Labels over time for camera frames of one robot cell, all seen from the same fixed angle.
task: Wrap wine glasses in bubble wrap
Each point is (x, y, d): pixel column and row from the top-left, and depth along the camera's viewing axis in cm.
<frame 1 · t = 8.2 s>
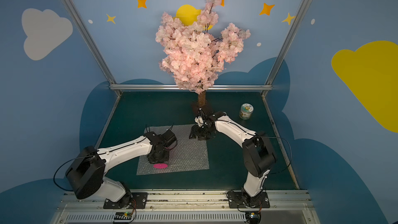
left hand: (164, 158, 84), fingers closed
right hand: (195, 136, 87), fingers open
clear bubble wrap sheet: (189, 154, 92), on the table
pink plastic wine glass: (160, 166, 84), point 4 cm above the table

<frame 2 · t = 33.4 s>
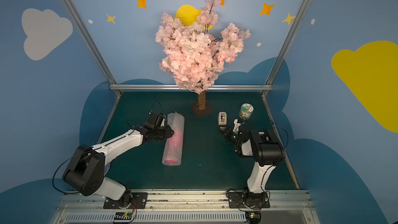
left hand: (173, 130, 90), fingers open
right hand: (222, 127, 98), fingers open
clear bubble wrap sheet: (175, 116, 97), point 11 cm above the table
pink plastic wine glass: (173, 153, 83), point 9 cm above the table

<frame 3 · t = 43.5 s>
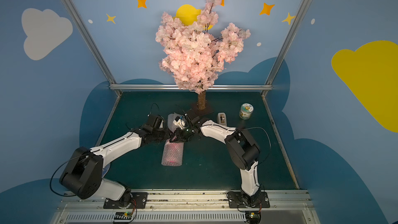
left hand: (173, 132, 90), fingers open
right hand: (173, 139, 85), fingers open
the named things where they were.

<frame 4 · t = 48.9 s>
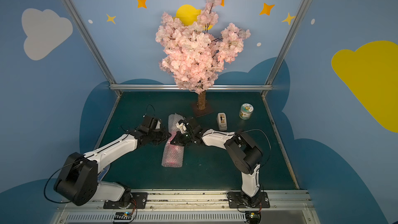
left hand: (172, 133, 88), fingers closed
right hand: (172, 141, 86), fingers closed
the named things where they were.

